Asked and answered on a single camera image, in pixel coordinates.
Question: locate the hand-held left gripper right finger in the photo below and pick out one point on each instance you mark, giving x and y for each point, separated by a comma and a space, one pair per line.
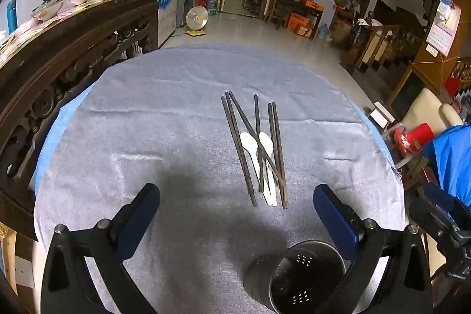
333, 214

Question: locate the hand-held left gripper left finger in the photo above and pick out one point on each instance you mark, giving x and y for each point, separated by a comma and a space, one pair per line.
141, 211

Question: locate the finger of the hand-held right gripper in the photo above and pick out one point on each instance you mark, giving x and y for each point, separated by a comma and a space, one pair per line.
430, 218
439, 196

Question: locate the perforated metal utensil holder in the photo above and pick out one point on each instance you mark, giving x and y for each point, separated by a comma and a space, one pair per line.
279, 277

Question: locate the white plastic spoon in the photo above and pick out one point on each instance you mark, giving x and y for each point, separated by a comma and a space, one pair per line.
266, 143
248, 144

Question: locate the metal chopstick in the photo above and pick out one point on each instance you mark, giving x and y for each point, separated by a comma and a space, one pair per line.
239, 152
278, 132
234, 122
257, 122
246, 120
274, 135

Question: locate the blue jacket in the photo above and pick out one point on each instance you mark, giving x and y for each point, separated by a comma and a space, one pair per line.
452, 159

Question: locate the red plastic stool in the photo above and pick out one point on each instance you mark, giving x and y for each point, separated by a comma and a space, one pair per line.
415, 137

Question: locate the beige armchair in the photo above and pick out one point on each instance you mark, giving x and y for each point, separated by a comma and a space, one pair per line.
423, 108

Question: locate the grey tablecloth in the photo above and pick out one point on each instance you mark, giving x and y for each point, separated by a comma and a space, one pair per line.
165, 115

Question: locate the small white box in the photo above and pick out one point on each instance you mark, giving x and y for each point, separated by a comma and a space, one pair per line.
381, 115

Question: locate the carved dark wooden sideboard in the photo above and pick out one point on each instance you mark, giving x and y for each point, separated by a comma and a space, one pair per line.
55, 78

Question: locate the wooden stair railing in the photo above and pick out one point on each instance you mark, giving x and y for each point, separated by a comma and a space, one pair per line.
382, 41

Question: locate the orange cardboard box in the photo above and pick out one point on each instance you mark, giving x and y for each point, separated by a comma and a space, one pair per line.
297, 22

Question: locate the yellow electric fan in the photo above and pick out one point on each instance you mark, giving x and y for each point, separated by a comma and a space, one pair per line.
197, 19

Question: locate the white chest freezer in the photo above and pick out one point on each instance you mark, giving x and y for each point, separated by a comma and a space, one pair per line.
165, 12

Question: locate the cluttered wooden side table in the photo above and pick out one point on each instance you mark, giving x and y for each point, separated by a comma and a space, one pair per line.
305, 7

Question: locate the floral sideboard cover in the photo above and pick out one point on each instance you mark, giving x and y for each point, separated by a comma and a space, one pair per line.
33, 25

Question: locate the blue water jug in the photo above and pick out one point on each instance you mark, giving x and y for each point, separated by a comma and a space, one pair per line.
212, 7

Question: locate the red container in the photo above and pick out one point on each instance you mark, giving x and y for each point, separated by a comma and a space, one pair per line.
203, 2

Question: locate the pot with glass lid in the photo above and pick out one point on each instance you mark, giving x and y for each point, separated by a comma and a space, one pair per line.
48, 7

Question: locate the blue thermos bottle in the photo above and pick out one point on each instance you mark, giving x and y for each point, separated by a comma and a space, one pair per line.
11, 16

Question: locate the wall calendar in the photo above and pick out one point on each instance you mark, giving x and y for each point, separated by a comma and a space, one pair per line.
443, 30

